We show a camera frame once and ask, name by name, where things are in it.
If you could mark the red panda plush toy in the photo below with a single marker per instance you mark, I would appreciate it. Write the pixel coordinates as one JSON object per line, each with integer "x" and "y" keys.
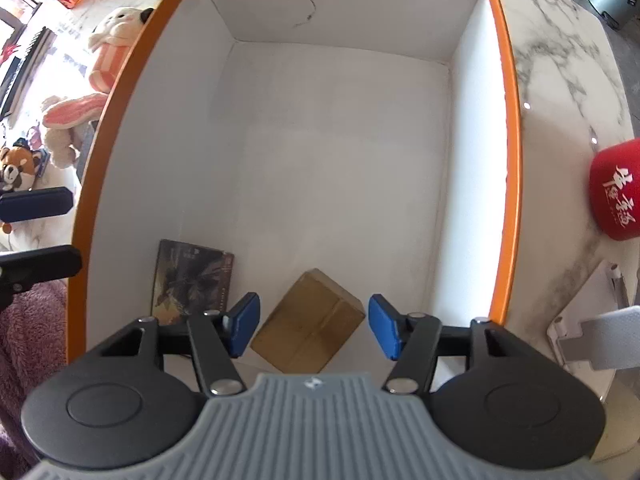
{"x": 15, "y": 165}

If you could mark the red pouch with white print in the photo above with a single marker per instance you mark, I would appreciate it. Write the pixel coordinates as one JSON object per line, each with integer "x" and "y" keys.
{"x": 617, "y": 190}

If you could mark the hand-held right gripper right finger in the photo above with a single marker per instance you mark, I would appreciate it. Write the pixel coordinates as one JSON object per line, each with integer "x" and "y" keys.
{"x": 382, "y": 327}

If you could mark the silver white phone stand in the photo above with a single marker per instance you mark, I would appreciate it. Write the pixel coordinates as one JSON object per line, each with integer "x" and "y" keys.
{"x": 605, "y": 335}

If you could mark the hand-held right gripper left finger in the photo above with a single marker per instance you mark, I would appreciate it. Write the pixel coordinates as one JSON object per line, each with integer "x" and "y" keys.
{"x": 245, "y": 322}

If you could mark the orange box with white interior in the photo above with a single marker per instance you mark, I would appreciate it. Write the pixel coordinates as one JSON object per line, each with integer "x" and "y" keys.
{"x": 340, "y": 160}

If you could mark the pink rabbit plush toy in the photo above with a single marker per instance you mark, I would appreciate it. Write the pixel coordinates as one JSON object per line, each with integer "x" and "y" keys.
{"x": 70, "y": 112}

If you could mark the red feather shuttlecock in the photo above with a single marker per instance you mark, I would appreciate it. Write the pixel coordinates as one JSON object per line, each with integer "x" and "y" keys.
{"x": 10, "y": 50}

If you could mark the white pink plush toy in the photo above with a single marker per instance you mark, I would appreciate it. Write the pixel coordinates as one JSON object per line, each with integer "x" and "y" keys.
{"x": 117, "y": 35}

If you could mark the brown cardboard box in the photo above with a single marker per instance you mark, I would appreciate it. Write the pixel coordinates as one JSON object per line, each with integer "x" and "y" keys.
{"x": 305, "y": 325}

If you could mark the dark printed card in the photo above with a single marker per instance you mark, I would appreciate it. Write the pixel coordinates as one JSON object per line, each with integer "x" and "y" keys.
{"x": 192, "y": 280}

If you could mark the person's left forearm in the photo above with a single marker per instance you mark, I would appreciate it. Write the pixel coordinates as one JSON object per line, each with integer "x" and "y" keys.
{"x": 30, "y": 385}

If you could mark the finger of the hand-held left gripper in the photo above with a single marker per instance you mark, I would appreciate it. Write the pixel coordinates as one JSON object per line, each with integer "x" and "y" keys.
{"x": 45, "y": 262}
{"x": 35, "y": 205}

